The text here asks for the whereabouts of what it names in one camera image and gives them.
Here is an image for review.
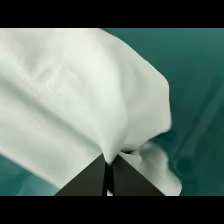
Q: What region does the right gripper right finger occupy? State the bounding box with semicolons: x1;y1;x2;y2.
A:
112;154;166;197

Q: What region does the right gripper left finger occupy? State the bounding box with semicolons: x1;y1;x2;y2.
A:
54;153;108;197

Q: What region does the white T-shirt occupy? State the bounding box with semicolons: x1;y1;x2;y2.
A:
0;27;183;197

